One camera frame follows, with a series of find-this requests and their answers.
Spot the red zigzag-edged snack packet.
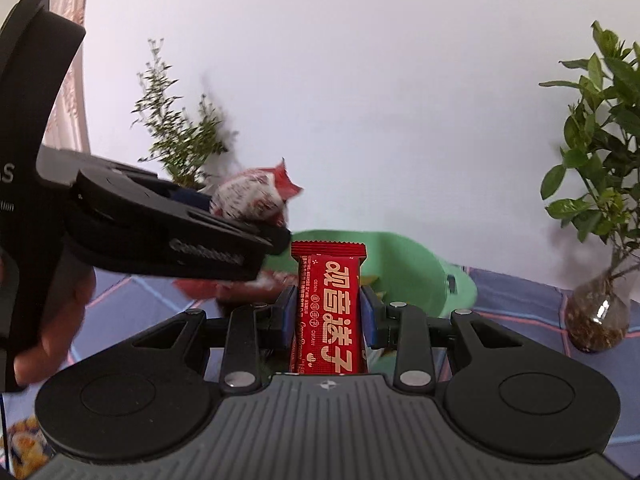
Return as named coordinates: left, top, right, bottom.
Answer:
left=289, top=241, right=368, bottom=376

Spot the fine-leaved plant in square vase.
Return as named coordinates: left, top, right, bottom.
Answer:
left=131, top=37, right=237, bottom=192

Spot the green plastic bowl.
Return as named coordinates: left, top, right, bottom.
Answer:
left=290, top=230, right=477, bottom=320

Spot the red white snack bag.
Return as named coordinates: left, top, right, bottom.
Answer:
left=172, top=157, right=305, bottom=307

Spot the pale pink curtain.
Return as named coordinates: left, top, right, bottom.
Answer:
left=42, top=0, right=94, bottom=153

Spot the blue plaid cloth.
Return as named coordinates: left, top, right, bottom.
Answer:
left=0, top=265, right=640, bottom=480

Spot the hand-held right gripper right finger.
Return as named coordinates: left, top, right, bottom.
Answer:
left=360, top=285, right=525, bottom=394

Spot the person's left hand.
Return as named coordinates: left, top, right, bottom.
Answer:
left=14, top=255, right=97, bottom=387

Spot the leafy plant in round vase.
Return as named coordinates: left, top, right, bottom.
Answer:
left=539, top=20, right=640, bottom=354

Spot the yellow chips bag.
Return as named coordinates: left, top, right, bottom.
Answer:
left=0, top=416, right=57, bottom=480

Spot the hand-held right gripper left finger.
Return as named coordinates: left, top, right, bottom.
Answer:
left=131, top=285, right=300, bottom=393

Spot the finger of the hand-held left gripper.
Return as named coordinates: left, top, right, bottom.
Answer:
left=74, top=166, right=293, bottom=257
left=62, top=205, right=273, bottom=282

